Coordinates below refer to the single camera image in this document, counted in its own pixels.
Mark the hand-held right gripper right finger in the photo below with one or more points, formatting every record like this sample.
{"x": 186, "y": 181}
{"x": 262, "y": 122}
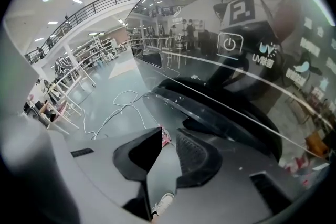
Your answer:
{"x": 223, "y": 191}

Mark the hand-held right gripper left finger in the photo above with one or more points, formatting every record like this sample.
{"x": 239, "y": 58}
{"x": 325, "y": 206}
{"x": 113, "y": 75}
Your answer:
{"x": 105, "y": 162}

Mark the black round washing machine door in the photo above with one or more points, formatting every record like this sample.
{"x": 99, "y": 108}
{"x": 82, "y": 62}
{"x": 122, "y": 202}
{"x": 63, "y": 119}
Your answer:
{"x": 210, "y": 112}

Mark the black washing machine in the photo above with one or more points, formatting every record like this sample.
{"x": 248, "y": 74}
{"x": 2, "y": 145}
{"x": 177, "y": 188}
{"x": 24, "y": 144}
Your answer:
{"x": 197, "y": 8}

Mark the person's white shoe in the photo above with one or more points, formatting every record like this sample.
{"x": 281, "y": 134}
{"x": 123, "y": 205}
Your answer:
{"x": 164, "y": 203}

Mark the pink white detergent bag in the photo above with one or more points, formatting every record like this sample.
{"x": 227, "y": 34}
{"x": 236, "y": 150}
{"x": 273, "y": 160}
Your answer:
{"x": 165, "y": 136}

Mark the black white striped garment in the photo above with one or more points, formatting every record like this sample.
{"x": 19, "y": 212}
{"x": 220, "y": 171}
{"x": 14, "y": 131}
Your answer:
{"x": 62, "y": 68}

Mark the white storage shelves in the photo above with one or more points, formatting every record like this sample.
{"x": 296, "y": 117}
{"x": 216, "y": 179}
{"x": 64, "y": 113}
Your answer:
{"x": 105, "y": 46}

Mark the black balcony railing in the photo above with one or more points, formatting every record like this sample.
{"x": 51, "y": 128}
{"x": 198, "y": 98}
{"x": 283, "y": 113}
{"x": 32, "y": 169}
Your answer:
{"x": 105, "y": 4}

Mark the white frame rack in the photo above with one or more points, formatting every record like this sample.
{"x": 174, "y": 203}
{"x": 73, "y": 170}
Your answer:
{"x": 76, "y": 110}

